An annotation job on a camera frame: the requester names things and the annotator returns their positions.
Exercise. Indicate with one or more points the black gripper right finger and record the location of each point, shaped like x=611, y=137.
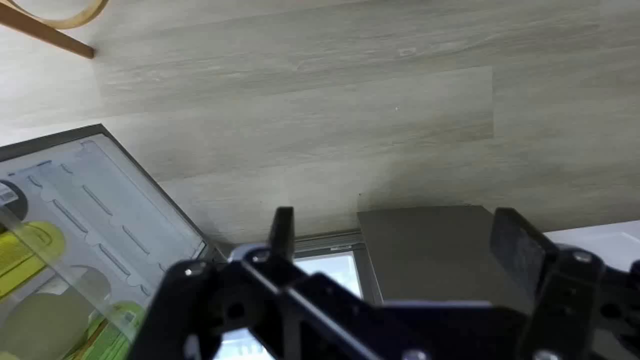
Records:
x=526, y=253

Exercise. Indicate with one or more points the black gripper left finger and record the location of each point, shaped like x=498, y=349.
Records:
x=282, y=233

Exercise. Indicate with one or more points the stainless refrigerator door with dispenser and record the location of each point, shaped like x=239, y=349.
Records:
x=432, y=253

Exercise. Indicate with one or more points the open refrigerator door with bins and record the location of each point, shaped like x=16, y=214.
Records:
x=101, y=201

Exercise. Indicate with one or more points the white kitchen base cabinet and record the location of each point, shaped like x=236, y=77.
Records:
x=600, y=241

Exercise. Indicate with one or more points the green bottle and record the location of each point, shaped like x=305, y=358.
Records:
x=117, y=333

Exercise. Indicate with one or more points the yellow bottle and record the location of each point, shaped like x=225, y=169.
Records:
x=32, y=250

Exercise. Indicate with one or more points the clear pale bottle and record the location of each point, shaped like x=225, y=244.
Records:
x=47, y=320

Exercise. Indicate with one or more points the dark wine bottle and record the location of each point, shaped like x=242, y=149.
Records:
x=10, y=201

